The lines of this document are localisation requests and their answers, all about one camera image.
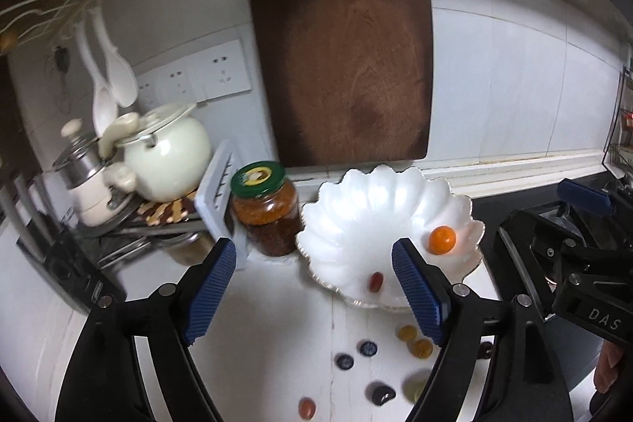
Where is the dark purple plum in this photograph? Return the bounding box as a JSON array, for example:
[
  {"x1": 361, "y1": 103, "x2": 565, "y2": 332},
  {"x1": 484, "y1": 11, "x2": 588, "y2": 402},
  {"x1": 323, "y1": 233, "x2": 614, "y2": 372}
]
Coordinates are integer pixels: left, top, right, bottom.
[{"x1": 366, "y1": 381, "x2": 396, "y2": 407}]

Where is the black cleaver knife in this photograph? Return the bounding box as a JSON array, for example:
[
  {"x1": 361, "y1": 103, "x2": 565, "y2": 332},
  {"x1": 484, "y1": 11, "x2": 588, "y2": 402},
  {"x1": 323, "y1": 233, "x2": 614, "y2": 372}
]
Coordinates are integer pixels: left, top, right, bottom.
[{"x1": 15, "y1": 175, "x2": 127, "y2": 316}]

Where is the cream ceramic pot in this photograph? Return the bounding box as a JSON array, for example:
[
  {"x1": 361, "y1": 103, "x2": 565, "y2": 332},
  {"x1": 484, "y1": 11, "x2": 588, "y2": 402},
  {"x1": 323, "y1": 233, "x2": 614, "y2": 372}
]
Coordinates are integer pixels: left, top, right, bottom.
[{"x1": 98, "y1": 102, "x2": 213, "y2": 202}]

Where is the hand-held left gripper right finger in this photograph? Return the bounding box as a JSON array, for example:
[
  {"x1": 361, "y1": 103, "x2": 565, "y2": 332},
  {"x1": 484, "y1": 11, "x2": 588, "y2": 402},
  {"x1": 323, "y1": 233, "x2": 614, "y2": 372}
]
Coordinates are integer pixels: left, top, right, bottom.
[{"x1": 392, "y1": 237, "x2": 575, "y2": 422}]

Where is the white vegetable slicer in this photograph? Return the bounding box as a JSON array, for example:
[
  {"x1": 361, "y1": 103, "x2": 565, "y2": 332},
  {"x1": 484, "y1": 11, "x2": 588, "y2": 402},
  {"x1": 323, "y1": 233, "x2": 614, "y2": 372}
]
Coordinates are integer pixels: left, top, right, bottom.
[{"x1": 194, "y1": 139, "x2": 250, "y2": 269}]

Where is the white shell-shaped bowl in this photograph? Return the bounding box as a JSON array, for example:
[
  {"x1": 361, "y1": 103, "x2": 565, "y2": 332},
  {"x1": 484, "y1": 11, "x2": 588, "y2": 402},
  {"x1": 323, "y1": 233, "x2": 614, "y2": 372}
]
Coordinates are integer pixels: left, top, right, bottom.
[{"x1": 296, "y1": 165, "x2": 484, "y2": 309}]

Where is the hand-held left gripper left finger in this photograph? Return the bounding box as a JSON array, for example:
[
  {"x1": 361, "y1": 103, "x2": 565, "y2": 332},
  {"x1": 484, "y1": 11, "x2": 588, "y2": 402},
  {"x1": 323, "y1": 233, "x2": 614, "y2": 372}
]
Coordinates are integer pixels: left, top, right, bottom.
[{"x1": 54, "y1": 237, "x2": 239, "y2": 422}]

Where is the glass jar with brown contents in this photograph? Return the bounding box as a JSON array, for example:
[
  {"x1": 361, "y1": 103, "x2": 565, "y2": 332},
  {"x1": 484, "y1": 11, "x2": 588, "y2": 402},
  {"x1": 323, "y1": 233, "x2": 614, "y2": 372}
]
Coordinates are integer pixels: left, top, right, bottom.
[{"x1": 168, "y1": 231, "x2": 214, "y2": 267}]

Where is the brown wooden cutting board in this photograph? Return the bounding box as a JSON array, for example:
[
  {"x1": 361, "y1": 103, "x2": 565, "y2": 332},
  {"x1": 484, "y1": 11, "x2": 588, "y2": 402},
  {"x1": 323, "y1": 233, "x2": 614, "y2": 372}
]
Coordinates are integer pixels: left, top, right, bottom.
[{"x1": 243, "y1": 0, "x2": 435, "y2": 169}]

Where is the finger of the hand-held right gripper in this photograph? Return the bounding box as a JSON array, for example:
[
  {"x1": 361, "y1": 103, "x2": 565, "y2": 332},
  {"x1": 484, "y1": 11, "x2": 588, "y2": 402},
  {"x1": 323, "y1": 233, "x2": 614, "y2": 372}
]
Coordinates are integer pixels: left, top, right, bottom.
[
  {"x1": 498, "y1": 208, "x2": 587, "y2": 320},
  {"x1": 556, "y1": 178, "x2": 633, "y2": 250}
]

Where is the orange kumquat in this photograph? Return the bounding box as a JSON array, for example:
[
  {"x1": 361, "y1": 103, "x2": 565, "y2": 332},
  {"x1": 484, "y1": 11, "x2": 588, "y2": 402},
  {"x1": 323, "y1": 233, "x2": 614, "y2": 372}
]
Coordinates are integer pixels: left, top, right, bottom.
[{"x1": 427, "y1": 225, "x2": 457, "y2": 255}]

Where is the metal kitchen shelf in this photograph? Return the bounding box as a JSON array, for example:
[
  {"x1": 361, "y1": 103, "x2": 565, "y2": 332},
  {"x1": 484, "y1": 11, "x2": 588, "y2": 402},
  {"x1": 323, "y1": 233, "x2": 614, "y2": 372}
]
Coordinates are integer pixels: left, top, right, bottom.
[{"x1": 74, "y1": 189, "x2": 218, "y2": 265}]

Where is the brown and cream trivet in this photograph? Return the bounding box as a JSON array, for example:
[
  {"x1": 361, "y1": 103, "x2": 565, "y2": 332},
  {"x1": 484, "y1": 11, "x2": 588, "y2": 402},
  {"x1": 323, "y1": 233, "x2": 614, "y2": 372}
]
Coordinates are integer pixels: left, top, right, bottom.
[{"x1": 137, "y1": 197, "x2": 201, "y2": 225}]

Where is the black wire spice rack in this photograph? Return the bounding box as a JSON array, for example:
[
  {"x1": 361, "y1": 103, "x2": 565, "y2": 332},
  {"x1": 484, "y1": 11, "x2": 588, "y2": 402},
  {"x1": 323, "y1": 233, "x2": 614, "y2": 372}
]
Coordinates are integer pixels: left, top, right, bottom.
[{"x1": 602, "y1": 66, "x2": 633, "y2": 185}]

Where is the white wall socket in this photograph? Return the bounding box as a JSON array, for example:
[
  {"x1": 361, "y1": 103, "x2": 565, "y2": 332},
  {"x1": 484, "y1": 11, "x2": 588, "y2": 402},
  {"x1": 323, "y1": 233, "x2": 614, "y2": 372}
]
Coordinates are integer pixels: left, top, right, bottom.
[
  {"x1": 161, "y1": 59, "x2": 199, "y2": 104},
  {"x1": 192, "y1": 39, "x2": 253, "y2": 101},
  {"x1": 136, "y1": 73, "x2": 166, "y2": 107}
]

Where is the small cream pot with lid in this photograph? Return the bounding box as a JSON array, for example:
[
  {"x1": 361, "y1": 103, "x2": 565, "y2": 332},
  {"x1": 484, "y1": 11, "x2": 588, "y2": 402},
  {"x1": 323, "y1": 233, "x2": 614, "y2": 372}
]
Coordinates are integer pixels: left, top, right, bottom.
[{"x1": 52, "y1": 118, "x2": 136, "y2": 227}]

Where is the white plastic spoon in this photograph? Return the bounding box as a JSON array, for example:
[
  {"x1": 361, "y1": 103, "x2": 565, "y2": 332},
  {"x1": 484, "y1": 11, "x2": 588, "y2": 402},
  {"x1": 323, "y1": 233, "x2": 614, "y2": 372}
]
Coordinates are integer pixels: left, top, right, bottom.
[{"x1": 74, "y1": 24, "x2": 119, "y2": 138}]

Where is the person's right hand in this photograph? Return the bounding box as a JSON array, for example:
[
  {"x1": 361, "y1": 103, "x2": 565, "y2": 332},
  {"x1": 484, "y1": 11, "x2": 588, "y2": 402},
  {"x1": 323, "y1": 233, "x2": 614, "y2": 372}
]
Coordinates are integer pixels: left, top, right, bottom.
[{"x1": 593, "y1": 342, "x2": 625, "y2": 396}]

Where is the black gas stove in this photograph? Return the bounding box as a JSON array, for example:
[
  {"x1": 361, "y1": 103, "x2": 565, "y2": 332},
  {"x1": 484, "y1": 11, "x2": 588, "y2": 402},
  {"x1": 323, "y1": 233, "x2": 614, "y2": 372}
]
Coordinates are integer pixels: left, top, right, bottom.
[{"x1": 470, "y1": 172, "x2": 633, "y2": 398}]

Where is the green grape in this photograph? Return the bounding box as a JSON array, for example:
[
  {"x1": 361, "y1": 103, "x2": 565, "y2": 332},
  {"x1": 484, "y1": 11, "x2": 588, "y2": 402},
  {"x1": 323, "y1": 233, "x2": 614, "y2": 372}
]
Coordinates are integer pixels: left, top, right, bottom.
[{"x1": 403, "y1": 370, "x2": 433, "y2": 403}]

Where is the glass jar with green lid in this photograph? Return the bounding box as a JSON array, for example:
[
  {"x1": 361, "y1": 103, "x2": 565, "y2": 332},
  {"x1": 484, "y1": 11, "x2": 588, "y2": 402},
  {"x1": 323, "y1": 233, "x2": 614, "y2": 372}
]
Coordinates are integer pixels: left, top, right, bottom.
[{"x1": 231, "y1": 161, "x2": 303, "y2": 257}]

